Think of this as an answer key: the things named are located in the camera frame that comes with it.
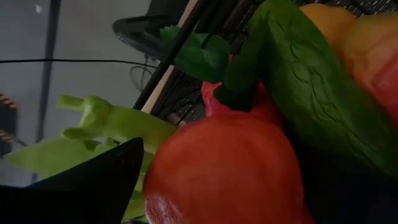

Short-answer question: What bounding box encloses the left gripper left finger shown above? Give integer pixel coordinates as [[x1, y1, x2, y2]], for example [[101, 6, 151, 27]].
[[0, 136, 146, 224]]

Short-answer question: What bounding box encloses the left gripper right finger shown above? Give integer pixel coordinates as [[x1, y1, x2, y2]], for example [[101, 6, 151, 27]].
[[306, 177, 398, 224]]

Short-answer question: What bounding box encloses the green celery bunch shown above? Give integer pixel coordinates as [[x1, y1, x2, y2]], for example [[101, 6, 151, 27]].
[[2, 95, 178, 223]]

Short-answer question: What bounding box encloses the green cucumber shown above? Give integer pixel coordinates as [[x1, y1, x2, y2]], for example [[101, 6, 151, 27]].
[[213, 0, 398, 179]]

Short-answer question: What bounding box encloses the orange mandarin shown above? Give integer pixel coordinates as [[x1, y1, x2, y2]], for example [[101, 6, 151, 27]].
[[142, 111, 315, 224]]

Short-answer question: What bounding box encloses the red yellow mango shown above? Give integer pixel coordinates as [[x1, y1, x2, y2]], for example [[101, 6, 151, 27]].
[[298, 2, 398, 127]]

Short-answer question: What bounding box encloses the red fruit with green leaf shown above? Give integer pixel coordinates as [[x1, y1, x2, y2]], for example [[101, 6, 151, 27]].
[[159, 25, 282, 127]]

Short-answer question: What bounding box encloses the grey woven mat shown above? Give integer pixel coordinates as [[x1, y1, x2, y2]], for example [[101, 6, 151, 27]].
[[152, 0, 398, 125]]

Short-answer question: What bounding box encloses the black cable coil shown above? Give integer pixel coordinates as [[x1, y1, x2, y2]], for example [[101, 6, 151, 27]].
[[128, 54, 158, 93]]

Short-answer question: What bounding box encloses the black floor cable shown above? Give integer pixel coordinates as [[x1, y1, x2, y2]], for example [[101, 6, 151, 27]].
[[0, 58, 158, 68]]

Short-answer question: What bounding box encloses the black wire basket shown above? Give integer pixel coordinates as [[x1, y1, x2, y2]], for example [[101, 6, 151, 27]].
[[111, 0, 249, 124]]

